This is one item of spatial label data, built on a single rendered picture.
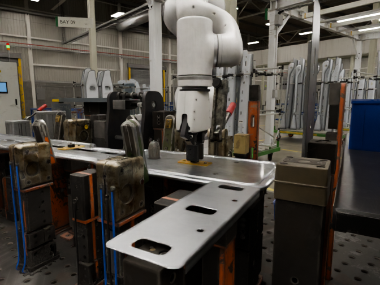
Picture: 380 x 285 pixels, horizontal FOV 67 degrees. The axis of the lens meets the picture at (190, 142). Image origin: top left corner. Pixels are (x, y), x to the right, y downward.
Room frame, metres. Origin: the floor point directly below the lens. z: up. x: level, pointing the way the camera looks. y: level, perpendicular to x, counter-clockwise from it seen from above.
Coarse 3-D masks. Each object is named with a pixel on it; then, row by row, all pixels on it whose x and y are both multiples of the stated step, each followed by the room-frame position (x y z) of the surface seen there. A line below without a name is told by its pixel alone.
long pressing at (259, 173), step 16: (0, 144) 1.00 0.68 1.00; (64, 144) 1.00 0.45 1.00; (80, 144) 1.00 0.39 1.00; (80, 160) 0.77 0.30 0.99; (96, 160) 0.75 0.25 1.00; (160, 160) 0.74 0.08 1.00; (176, 160) 0.74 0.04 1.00; (208, 160) 0.74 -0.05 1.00; (224, 160) 0.74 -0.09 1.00; (240, 160) 0.73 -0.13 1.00; (256, 160) 0.72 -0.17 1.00; (160, 176) 0.61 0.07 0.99; (176, 176) 0.59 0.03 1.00; (192, 176) 0.58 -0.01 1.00; (208, 176) 0.58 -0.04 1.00; (224, 176) 0.58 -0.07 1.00; (240, 176) 0.58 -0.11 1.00; (256, 176) 0.58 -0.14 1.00; (272, 176) 0.59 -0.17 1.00
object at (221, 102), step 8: (216, 80) 0.81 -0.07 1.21; (224, 80) 0.83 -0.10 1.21; (216, 88) 0.84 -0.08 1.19; (224, 88) 0.82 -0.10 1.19; (216, 96) 0.84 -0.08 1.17; (224, 96) 0.82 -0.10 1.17; (216, 104) 0.84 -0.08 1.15; (224, 104) 0.82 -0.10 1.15; (216, 112) 0.84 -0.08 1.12; (224, 112) 0.82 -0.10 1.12; (216, 120) 0.83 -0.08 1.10; (224, 120) 0.82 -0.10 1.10; (224, 128) 0.83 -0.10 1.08
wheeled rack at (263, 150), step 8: (256, 72) 4.88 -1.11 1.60; (264, 72) 4.78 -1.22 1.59; (272, 72) 4.96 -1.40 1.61; (280, 88) 5.24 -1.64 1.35; (280, 96) 5.24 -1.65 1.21; (280, 104) 5.24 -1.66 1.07; (280, 112) 5.24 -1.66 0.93; (272, 136) 5.29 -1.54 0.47; (272, 144) 5.07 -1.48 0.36; (264, 152) 4.82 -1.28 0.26; (272, 152) 5.03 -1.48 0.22
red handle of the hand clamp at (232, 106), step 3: (231, 102) 0.93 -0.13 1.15; (234, 102) 0.92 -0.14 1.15; (231, 105) 0.91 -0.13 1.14; (234, 105) 0.91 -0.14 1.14; (228, 108) 0.90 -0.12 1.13; (231, 108) 0.90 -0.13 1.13; (234, 108) 0.91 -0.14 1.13; (228, 111) 0.89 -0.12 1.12; (231, 111) 0.89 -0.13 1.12; (228, 114) 0.88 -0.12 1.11; (231, 114) 0.89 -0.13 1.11; (228, 117) 0.88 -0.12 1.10; (225, 123) 0.85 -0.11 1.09; (219, 126) 0.84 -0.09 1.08; (216, 129) 0.83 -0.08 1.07; (219, 129) 0.82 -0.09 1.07; (216, 132) 0.82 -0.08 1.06; (216, 135) 0.82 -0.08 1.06
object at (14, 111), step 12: (0, 72) 6.53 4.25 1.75; (12, 72) 6.69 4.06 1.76; (0, 84) 6.49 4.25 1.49; (12, 84) 6.67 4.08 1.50; (0, 96) 6.50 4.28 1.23; (12, 96) 6.66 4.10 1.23; (0, 108) 6.49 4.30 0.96; (12, 108) 6.64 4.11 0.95; (0, 120) 6.47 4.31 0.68; (0, 132) 6.46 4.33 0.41
